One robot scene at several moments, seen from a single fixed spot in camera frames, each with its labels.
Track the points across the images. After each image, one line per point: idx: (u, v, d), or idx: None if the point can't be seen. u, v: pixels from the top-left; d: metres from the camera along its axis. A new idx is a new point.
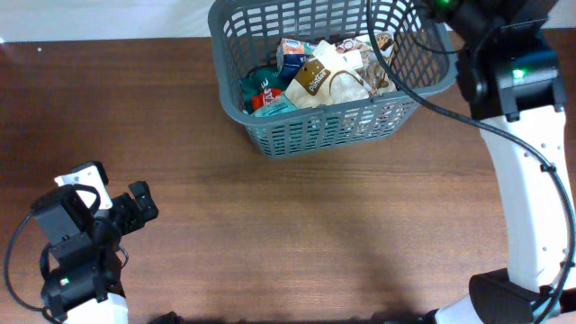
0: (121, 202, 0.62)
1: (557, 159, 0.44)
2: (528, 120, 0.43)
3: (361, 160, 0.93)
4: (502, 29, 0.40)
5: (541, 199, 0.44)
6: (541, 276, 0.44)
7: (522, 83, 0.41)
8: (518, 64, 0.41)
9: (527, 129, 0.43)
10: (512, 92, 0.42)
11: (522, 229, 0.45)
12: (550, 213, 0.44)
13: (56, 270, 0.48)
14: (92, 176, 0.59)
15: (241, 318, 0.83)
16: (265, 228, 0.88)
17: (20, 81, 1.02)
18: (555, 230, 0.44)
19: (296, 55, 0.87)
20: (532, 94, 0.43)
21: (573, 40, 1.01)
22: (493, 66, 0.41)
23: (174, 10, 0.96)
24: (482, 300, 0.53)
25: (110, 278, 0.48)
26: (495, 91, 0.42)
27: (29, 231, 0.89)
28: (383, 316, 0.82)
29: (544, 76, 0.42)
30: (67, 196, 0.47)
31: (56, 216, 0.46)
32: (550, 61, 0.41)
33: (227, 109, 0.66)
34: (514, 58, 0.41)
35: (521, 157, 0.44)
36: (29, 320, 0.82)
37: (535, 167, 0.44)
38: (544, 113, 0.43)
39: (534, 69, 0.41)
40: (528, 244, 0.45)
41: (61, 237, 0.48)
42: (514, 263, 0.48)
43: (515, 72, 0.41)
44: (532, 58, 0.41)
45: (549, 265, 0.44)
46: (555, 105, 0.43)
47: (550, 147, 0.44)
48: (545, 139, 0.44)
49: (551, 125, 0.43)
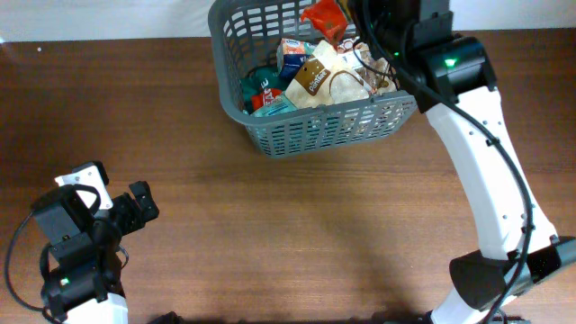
0: (121, 202, 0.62)
1: (501, 134, 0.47)
2: (468, 101, 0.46)
3: (361, 159, 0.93)
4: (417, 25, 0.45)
5: (490, 170, 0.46)
6: (506, 244, 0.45)
7: (454, 71, 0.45)
8: (447, 54, 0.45)
9: (469, 107, 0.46)
10: (449, 80, 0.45)
11: (481, 202, 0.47)
12: (502, 183, 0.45)
13: (56, 270, 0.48)
14: (93, 176, 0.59)
15: (241, 318, 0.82)
16: (265, 228, 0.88)
17: (20, 81, 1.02)
18: (509, 197, 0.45)
19: (296, 55, 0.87)
20: (466, 82, 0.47)
21: (568, 41, 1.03)
22: (425, 59, 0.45)
23: (174, 10, 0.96)
24: (459, 279, 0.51)
25: (109, 278, 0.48)
26: (433, 80, 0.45)
27: (29, 230, 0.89)
28: (383, 316, 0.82)
29: (473, 63, 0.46)
30: (67, 196, 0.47)
31: (56, 216, 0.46)
32: (476, 50, 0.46)
33: (227, 109, 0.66)
34: (442, 49, 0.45)
35: (467, 135, 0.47)
36: (29, 320, 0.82)
37: (481, 143, 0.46)
38: (480, 94, 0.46)
39: (463, 57, 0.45)
40: (489, 215, 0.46)
41: (62, 237, 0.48)
42: (481, 239, 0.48)
43: (446, 61, 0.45)
44: (459, 48, 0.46)
45: (510, 231, 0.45)
46: (490, 85, 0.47)
47: (491, 123, 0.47)
48: (487, 116, 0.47)
49: (489, 103, 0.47)
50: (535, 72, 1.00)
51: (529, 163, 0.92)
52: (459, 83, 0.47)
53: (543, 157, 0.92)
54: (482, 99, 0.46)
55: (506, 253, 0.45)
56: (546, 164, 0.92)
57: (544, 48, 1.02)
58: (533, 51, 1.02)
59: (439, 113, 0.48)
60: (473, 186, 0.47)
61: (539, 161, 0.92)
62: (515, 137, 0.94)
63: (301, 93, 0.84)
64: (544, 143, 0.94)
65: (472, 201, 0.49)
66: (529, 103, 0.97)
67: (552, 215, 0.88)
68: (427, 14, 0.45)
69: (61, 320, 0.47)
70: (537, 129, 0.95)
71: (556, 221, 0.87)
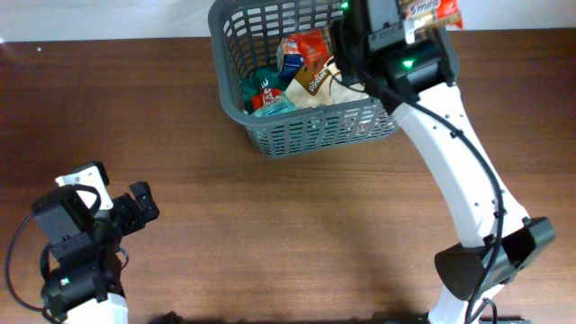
0: (121, 203, 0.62)
1: (463, 126, 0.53)
2: (430, 100, 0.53)
3: (361, 159, 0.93)
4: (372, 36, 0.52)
5: (458, 160, 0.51)
6: (481, 229, 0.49)
7: (412, 71, 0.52)
8: (404, 57, 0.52)
9: (431, 104, 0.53)
10: (408, 79, 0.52)
11: (454, 193, 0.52)
12: (469, 171, 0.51)
13: (56, 270, 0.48)
14: (93, 176, 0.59)
15: (241, 318, 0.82)
16: (265, 228, 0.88)
17: (21, 81, 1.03)
18: (478, 184, 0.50)
19: (296, 55, 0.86)
20: (425, 80, 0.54)
21: (569, 41, 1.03)
22: (385, 65, 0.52)
23: (174, 10, 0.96)
24: (445, 270, 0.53)
25: (109, 278, 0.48)
26: (393, 82, 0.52)
27: (29, 230, 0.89)
28: (383, 316, 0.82)
29: (430, 63, 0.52)
30: (67, 196, 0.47)
31: (55, 216, 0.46)
32: (431, 49, 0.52)
33: (226, 110, 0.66)
34: (400, 53, 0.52)
35: (432, 130, 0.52)
36: (29, 320, 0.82)
37: (446, 136, 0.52)
38: (439, 91, 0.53)
39: (419, 58, 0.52)
40: (463, 204, 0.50)
41: (61, 237, 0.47)
42: (460, 229, 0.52)
43: (403, 64, 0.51)
44: (415, 50, 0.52)
45: (483, 217, 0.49)
46: (447, 82, 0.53)
47: (454, 117, 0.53)
48: (448, 112, 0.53)
49: (449, 100, 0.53)
50: (535, 72, 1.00)
51: (529, 163, 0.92)
52: (418, 82, 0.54)
53: (542, 157, 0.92)
54: (443, 95, 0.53)
55: (481, 238, 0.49)
56: (546, 164, 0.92)
57: (545, 47, 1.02)
58: (534, 51, 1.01)
59: (404, 113, 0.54)
60: (446, 178, 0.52)
61: (540, 160, 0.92)
62: (516, 137, 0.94)
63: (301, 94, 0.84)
64: (544, 142, 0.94)
65: (447, 193, 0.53)
66: (529, 103, 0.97)
67: (551, 215, 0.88)
68: (378, 26, 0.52)
69: (60, 320, 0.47)
70: (537, 129, 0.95)
71: (556, 222, 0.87)
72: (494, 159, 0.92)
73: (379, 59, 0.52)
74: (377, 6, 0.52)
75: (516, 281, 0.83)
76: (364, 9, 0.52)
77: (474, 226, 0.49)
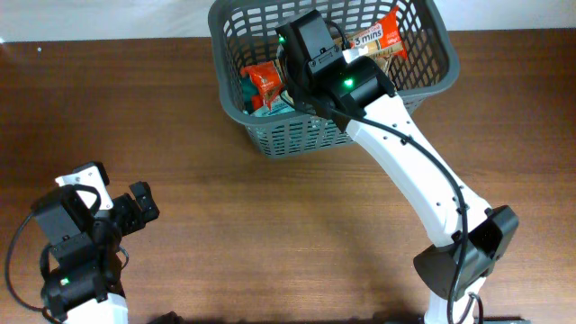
0: (121, 203, 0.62)
1: (412, 131, 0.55)
2: (377, 112, 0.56)
3: (360, 160, 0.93)
4: (310, 63, 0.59)
5: (411, 166, 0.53)
6: (447, 228, 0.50)
7: (354, 89, 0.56)
8: (345, 77, 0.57)
9: (378, 116, 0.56)
10: (352, 96, 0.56)
11: (417, 197, 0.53)
12: (425, 174, 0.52)
13: (56, 270, 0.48)
14: (93, 177, 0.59)
15: (241, 318, 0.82)
16: (264, 228, 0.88)
17: (21, 81, 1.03)
18: (436, 185, 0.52)
19: None
20: (371, 96, 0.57)
21: (568, 41, 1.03)
22: (328, 86, 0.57)
23: (174, 10, 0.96)
24: (426, 274, 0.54)
25: (109, 278, 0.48)
26: (338, 101, 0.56)
27: (29, 230, 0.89)
28: (383, 316, 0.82)
29: (370, 78, 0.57)
30: (67, 196, 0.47)
31: (56, 217, 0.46)
32: (369, 69, 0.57)
33: (227, 110, 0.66)
34: (340, 75, 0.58)
35: (383, 140, 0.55)
36: (28, 321, 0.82)
37: (397, 144, 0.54)
38: (383, 103, 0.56)
39: (358, 76, 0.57)
40: (427, 207, 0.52)
41: (62, 237, 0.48)
42: (431, 232, 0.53)
43: (345, 83, 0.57)
44: (354, 71, 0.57)
45: (447, 216, 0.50)
46: (389, 93, 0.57)
47: (401, 124, 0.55)
48: (395, 121, 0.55)
49: (394, 109, 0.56)
50: (535, 73, 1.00)
51: (529, 163, 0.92)
52: (365, 99, 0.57)
53: (542, 157, 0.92)
54: (387, 104, 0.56)
55: (450, 235, 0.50)
56: (547, 164, 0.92)
57: (544, 47, 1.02)
58: (534, 51, 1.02)
59: (356, 130, 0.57)
60: (406, 185, 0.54)
61: (540, 160, 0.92)
62: (516, 137, 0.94)
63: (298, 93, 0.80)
64: (544, 143, 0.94)
65: (411, 200, 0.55)
66: (529, 102, 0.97)
67: (552, 215, 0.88)
68: (316, 53, 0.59)
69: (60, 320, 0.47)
70: (536, 128, 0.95)
71: (557, 222, 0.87)
72: (494, 159, 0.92)
73: (321, 84, 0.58)
74: (311, 36, 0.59)
75: (516, 281, 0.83)
76: (300, 40, 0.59)
77: (440, 226, 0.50)
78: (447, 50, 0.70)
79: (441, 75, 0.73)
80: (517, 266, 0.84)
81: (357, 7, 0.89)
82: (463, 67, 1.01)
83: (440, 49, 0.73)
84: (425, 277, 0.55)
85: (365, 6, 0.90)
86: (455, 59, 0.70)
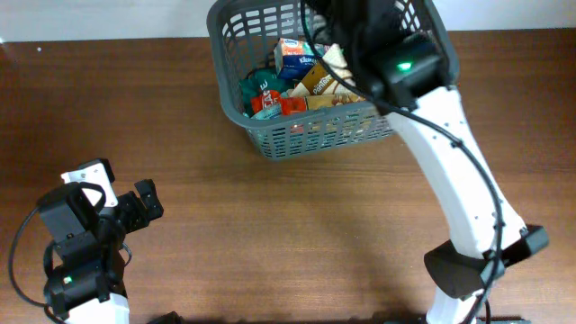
0: (127, 202, 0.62)
1: (463, 133, 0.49)
2: (430, 106, 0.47)
3: (361, 159, 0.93)
4: (367, 31, 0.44)
5: (457, 174, 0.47)
6: (481, 245, 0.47)
7: (409, 75, 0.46)
8: (401, 58, 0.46)
9: (428, 113, 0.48)
10: (404, 84, 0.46)
11: (453, 206, 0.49)
12: (470, 184, 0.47)
13: (59, 267, 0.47)
14: (98, 174, 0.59)
15: (241, 318, 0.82)
16: (264, 228, 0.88)
17: (20, 81, 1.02)
18: (479, 198, 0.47)
19: (295, 56, 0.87)
20: (423, 82, 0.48)
21: (565, 40, 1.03)
22: (379, 67, 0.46)
23: (174, 10, 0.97)
24: (437, 271, 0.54)
25: (112, 277, 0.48)
26: (388, 86, 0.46)
27: (29, 230, 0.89)
28: (383, 315, 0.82)
29: (427, 63, 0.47)
30: (72, 193, 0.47)
31: (60, 215, 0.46)
32: (425, 51, 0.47)
33: (228, 112, 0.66)
34: (394, 50, 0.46)
35: (432, 139, 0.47)
36: (28, 320, 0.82)
37: (445, 147, 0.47)
38: (438, 95, 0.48)
39: (414, 59, 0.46)
40: (463, 220, 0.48)
41: (66, 235, 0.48)
42: (457, 239, 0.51)
43: (400, 67, 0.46)
44: (410, 52, 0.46)
45: (484, 232, 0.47)
46: (445, 85, 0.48)
47: (453, 124, 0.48)
48: (447, 119, 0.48)
49: (447, 106, 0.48)
50: (535, 73, 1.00)
51: (529, 163, 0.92)
52: (418, 84, 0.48)
53: (542, 157, 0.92)
54: (441, 100, 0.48)
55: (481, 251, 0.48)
56: (546, 163, 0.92)
57: (543, 46, 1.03)
58: (533, 50, 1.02)
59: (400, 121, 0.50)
60: (445, 191, 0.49)
61: (541, 161, 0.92)
62: (516, 138, 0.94)
63: (308, 98, 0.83)
64: (544, 143, 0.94)
65: (444, 204, 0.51)
66: (528, 101, 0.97)
67: (552, 216, 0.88)
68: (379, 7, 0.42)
69: (62, 319, 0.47)
70: (536, 128, 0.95)
71: (556, 221, 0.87)
72: (494, 159, 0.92)
73: (371, 62, 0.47)
74: None
75: (515, 281, 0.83)
76: None
77: (474, 239, 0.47)
78: (445, 48, 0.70)
79: None
80: (516, 266, 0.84)
81: None
82: (464, 67, 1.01)
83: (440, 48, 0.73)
84: (436, 277, 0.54)
85: None
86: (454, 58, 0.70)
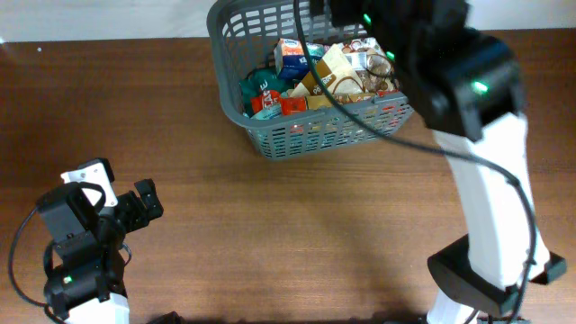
0: (126, 202, 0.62)
1: (519, 168, 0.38)
2: (492, 139, 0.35)
3: (360, 159, 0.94)
4: (427, 30, 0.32)
5: (508, 218, 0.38)
6: (506, 281, 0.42)
7: (482, 96, 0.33)
8: (475, 71, 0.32)
9: (490, 147, 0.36)
10: (474, 106, 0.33)
11: (486, 244, 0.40)
12: (516, 227, 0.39)
13: (59, 267, 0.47)
14: (98, 174, 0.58)
15: (241, 318, 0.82)
16: (264, 228, 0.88)
17: (21, 81, 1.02)
18: (519, 241, 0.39)
19: (295, 56, 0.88)
20: (491, 109, 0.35)
21: (562, 41, 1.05)
22: (447, 76, 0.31)
23: (174, 11, 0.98)
24: (441, 274, 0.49)
25: (112, 278, 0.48)
26: (455, 105, 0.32)
27: (29, 230, 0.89)
28: (383, 316, 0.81)
29: (504, 83, 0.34)
30: (72, 193, 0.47)
31: (60, 214, 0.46)
32: (501, 61, 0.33)
33: (228, 112, 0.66)
34: (459, 58, 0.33)
35: (489, 180, 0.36)
36: (28, 320, 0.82)
37: (502, 187, 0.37)
38: (505, 124, 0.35)
39: (489, 74, 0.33)
40: (495, 260, 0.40)
41: (66, 235, 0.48)
42: (475, 263, 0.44)
43: (472, 81, 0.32)
44: (485, 64, 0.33)
45: (513, 272, 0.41)
46: (515, 112, 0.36)
47: (512, 158, 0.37)
48: (508, 152, 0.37)
49: (512, 139, 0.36)
50: (533, 74, 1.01)
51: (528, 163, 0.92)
52: (487, 108, 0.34)
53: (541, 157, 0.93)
54: (507, 130, 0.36)
55: (504, 286, 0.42)
56: (544, 163, 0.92)
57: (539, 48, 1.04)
58: (529, 51, 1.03)
59: (449, 143, 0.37)
60: (483, 229, 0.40)
61: (539, 160, 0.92)
62: None
63: (308, 98, 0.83)
64: (543, 142, 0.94)
65: (472, 233, 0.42)
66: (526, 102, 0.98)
67: (551, 215, 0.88)
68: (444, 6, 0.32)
69: (62, 319, 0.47)
70: (535, 128, 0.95)
71: (556, 221, 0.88)
72: None
73: (434, 68, 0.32)
74: None
75: None
76: None
77: (499, 275, 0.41)
78: None
79: None
80: None
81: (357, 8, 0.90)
82: None
83: None
84: (439, 278, 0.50)
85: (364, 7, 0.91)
86: None
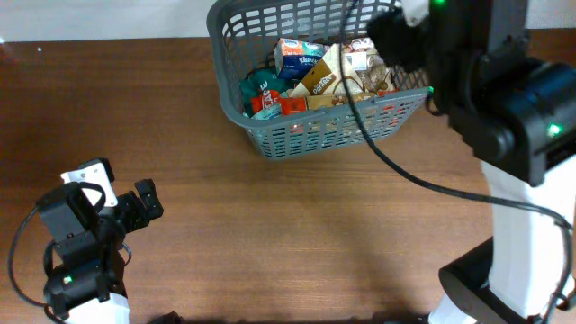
0: (126, 202, 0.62)
1: (568, 209, 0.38)
2: (550, 183, 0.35)
3: (360, 159, 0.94)
4: (483, 62, 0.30)
5: (545, 254, 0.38)
6: (528, 310, 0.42)
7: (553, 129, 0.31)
8: (543, 103, 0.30)
9: (546, 189, 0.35)
10: (545, 141, 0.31)
11: (516, 274, 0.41)
12: (550, 263, 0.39)
13: (59, 268, 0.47)
14: (98, 174, 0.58)
15: (241, 318, 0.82)
16: (264, 228, 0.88)
17: (20, 81, 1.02)
18: (551, 276, 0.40)
19: (295, 57, 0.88)
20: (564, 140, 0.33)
21: None
22: (512, 112, 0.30)
23: (173, 10, 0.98)
24: (454, 286, 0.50)
25: (112, 278, 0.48)
26: (522, 141, 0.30)
27: (30, 230, 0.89)
28: (383, 315, 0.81)
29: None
30: (72, 193, 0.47)
31: (60, 213, 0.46)
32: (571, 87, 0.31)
33: (228, 112, 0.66)
34: (526, 87, 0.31)
35: (537, 220, 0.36)
36: (28, 320, 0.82)
37: (546, 227, 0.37)
38: (564, 168, 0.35)
39: (561, 106, 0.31)
40: (522, 291, 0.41)
41: (66, 235, 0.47)
42: (497, 288, 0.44)
43: (541, 116, 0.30)
44: (554, 94, 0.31)
45: (538, 302, 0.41)
46: None
47: (564, 201, 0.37)
48: (562, 194, 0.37)
49: (569, 182, 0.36)
50: None
51: None
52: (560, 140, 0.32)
53: None
54: (565, 175, 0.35)
55: (526, 314, 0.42)
56: None
57: None
58: None
59: (502, 177, 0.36)
60: (516, 261, 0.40)
61: None
62: None
63: (308, 98, 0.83)
64: None
65: (500, 261, 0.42)
66: None
67: None
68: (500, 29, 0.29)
69: (62, 319, 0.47)
70: None
71: None
72: None
73: (495, 103, 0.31)
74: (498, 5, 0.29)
75: None
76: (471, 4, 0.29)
77: (523, 304, 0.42)
78: None
79: None
80: None
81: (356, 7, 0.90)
82: None
83: None
84: (451, 289, 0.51)
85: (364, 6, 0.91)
86: None
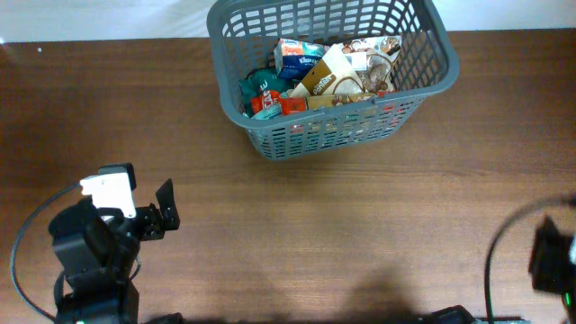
0: (146, 214, 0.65)
1: None
2: None
3: (361, 160, 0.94)
4: None
5: None
6: None
7: None
8: None
9: None
10: None
11: None
12: None
13: (73, 304, 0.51)
14: (120, 184, 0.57)
15: (241, 318, 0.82)
16: (265, 228, 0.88)
17: (21, 81, 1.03)
18: None
19: (294, 56, 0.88)
20: None
21: (567, 40, 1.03)
22: None
23: (173, 11, 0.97)
24: None
25: (127, 319, 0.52)
26: None
27: (30, 231, 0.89)
28: (383, 315, 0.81)
29: None
30: (90, 227, 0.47)
31: (77, 250, 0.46)
32: None
33: (226, 110, 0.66)
34: None
35: None
36: (28, 320, 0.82)
37: None
38: None
39: None
40: None
41: (80, 269, 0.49)
42: None
43: None
44: None
45: None
46: None
47: None
48: None
49: None
50: (535, 74, 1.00)
51: (528, 164, 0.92)
52: None
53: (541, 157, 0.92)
54: None
55: None
56: (545, 164, 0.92)
57: (543, 47, 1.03)
58: (534, 52, 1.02)
59: None
60: None
61: (540, 161, 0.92)
62: (514, 139, 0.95)
63: (308, 98, 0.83)
64: (542, 143, 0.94)
65: None
66: (528, 103, 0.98)
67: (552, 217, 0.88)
68: None
69: None
70: (535, 130, 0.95)
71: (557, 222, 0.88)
72: (492, 161, 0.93)
73: None
74: None
75: (516, 281, 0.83)
76: None
77: None
78: (447, 49, 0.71)
79: (441, 74, 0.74)
80: (516, 265, 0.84)
81: (356, 8, 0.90)
82: (463, 67, 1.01)
83: (437, 46, 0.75)
84: None
85: (364, 6, 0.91)
86: (454, 57, 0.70)
